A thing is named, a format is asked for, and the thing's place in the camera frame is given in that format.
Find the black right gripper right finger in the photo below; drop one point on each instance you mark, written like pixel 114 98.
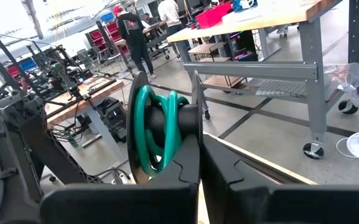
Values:
pixel 260 205

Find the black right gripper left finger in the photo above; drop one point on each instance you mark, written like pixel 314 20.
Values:
pixel 120 202

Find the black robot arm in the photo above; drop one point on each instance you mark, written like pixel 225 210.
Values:
pixel 58 67

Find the white power strip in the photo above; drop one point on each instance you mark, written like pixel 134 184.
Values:
pixel 124 178

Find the black computer tower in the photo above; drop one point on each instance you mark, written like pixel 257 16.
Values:
pixel 114 118

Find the wooden robot station table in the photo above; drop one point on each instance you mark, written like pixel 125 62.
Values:
pixel 82 99

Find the wood-top grey workbench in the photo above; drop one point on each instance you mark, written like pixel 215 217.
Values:
pixel 260 70

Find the small wooden shelf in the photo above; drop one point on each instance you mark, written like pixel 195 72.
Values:
pixel 216 62

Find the clear plastic bag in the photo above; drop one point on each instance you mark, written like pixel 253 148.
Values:
pixel 344 76

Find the red bin storage rack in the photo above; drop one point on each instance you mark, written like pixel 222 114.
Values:
pixel 107 39

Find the blue plastic bin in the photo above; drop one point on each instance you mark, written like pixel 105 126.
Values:
pixel 28 64

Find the person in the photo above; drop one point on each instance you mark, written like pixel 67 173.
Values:
pixel 134 34
pixel 170 15
pixel 149 19

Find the red plastic bin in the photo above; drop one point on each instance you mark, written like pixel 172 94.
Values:
pixel 213 15

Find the black metal post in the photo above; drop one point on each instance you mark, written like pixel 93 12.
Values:
pixel 356 31

